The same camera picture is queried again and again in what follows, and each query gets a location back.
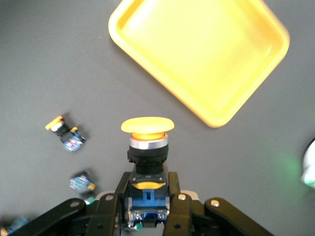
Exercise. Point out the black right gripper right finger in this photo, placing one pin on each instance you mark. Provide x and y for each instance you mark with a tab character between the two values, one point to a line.
179	214

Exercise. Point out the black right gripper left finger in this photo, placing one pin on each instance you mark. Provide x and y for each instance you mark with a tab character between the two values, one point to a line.
105	211

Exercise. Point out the yellow mushroom push button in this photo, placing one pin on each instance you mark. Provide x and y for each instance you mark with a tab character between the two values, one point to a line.
147	147
70	141

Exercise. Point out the red mushroom push button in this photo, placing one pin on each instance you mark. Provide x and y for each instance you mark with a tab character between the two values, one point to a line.
13	225

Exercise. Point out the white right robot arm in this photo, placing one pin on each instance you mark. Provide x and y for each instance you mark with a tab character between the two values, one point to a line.
309	167

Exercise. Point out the green mushroom push button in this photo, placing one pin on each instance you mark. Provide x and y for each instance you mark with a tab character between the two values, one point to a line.
80	183

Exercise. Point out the dark grey table mat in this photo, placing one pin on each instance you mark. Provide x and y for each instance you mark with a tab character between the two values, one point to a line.
49	61

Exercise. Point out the yellow plastic tray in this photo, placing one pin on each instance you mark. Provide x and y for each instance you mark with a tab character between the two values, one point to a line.
201	54

